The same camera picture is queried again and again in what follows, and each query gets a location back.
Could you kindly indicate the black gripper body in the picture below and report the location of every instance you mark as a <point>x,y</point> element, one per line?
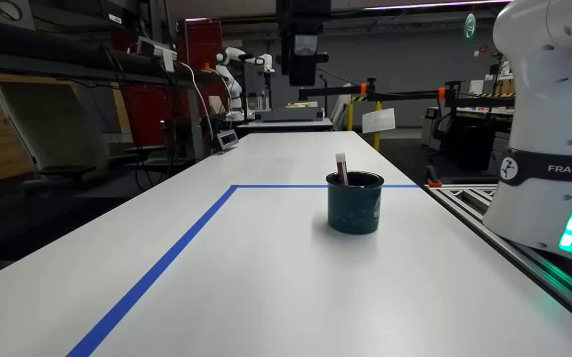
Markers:
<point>300,25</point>

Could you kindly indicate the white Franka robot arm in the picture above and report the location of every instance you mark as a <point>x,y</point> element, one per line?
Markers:
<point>533,201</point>

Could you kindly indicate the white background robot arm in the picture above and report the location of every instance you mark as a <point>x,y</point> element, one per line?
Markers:
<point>235,92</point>

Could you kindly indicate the dark teal enamel cup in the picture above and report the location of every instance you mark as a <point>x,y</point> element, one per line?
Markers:
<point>354,205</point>

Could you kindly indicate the white paper sign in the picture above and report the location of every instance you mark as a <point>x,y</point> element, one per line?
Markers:
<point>378,122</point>

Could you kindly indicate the red cabinet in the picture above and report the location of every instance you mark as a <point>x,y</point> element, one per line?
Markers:
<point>187,58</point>

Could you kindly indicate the orange black clamp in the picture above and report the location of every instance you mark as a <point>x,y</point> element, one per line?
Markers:
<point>434,183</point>

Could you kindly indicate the grey chair back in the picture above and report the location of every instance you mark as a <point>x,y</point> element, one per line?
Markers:
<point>54,128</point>

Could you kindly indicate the blue tape line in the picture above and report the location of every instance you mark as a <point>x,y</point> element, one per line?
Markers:
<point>259,275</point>

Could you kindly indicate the aluminium table edge rail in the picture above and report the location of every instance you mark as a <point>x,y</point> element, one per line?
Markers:
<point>469,203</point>

